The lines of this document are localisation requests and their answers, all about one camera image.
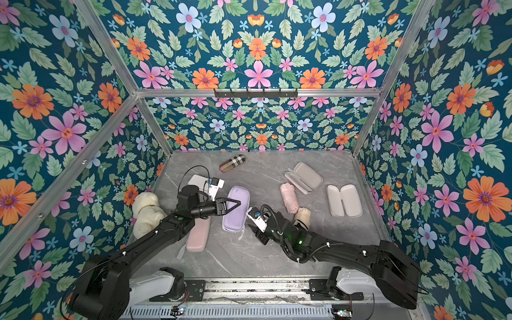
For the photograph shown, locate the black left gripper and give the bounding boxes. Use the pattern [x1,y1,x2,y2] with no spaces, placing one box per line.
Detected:
[188,198,239,220]

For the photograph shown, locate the pink umbrella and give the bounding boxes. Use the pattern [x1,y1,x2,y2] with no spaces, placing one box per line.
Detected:
[280,183,299,214]

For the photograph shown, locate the pink-edged grey case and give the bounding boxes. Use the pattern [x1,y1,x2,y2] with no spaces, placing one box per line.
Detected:
[285,162,323,195]

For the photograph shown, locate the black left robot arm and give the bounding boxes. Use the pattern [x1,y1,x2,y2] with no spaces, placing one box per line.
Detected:
[67,185,241,319]

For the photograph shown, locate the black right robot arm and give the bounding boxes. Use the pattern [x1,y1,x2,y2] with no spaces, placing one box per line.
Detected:
[247,205,421,309]

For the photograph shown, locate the beige black striped umbrella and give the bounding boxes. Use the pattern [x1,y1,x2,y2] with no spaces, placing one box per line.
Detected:
[293,207,311,230]

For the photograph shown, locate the closed white umbrella case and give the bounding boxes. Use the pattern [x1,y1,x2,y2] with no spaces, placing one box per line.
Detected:
[187,174,211,192]

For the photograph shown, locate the open white case right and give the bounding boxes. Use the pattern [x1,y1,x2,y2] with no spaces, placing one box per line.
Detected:
[327,184,363,218]

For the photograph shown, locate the cream plush teddy bear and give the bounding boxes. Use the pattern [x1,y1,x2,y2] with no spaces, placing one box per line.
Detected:
[132,192,167,239]

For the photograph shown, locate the white ventilation grille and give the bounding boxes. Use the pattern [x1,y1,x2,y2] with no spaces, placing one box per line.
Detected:
[121,304,334,319]

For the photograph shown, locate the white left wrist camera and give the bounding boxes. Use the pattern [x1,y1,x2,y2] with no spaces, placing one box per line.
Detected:
[206,177,225,200]

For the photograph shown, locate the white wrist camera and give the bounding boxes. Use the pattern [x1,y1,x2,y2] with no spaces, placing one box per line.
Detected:
[206,177,225,200]
[247,207,267,232]

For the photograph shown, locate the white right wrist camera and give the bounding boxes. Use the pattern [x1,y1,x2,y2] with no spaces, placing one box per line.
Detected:
[247,207,267,232]

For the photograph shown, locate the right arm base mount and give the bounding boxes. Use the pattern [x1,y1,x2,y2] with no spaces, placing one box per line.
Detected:
[306,267,382,301]

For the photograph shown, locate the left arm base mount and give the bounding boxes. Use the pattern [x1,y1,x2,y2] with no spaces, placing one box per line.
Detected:
[128,267,206,307]

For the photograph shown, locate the metal hook rail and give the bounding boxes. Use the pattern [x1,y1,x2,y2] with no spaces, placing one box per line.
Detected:
[213,89,299,99]

